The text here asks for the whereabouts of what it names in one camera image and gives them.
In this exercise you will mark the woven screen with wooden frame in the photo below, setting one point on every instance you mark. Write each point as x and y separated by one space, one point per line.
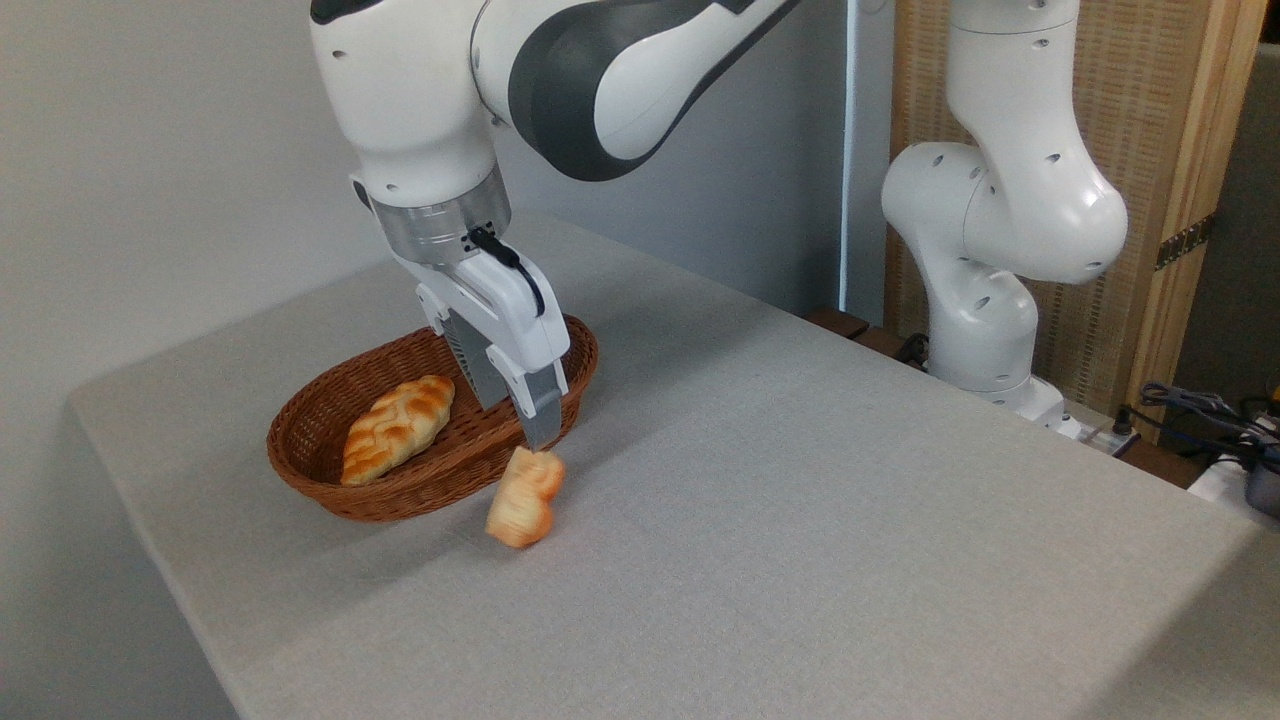
1150 120

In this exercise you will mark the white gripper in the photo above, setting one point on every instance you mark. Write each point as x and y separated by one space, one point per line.
510 315

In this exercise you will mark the brown wicker basket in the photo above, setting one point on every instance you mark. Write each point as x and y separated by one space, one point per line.
400 490

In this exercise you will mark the brass hinge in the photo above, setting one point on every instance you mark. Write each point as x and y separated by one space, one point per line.
1186 241

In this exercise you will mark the long braided bread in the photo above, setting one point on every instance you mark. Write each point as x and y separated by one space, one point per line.
395 428

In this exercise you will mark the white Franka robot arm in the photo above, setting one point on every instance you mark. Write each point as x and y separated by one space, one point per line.
1000 220

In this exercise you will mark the short braided bread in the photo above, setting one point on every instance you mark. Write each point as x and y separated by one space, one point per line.
525 500

